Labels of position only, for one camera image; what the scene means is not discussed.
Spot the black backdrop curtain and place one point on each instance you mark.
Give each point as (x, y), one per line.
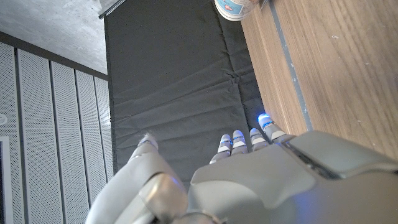
(171, 77)

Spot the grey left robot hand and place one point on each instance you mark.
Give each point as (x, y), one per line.
(248, 186)

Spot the colourful paper map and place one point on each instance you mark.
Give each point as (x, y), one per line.
(233, 9)

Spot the grey tape outline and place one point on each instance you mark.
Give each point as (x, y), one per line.
(290, 65)

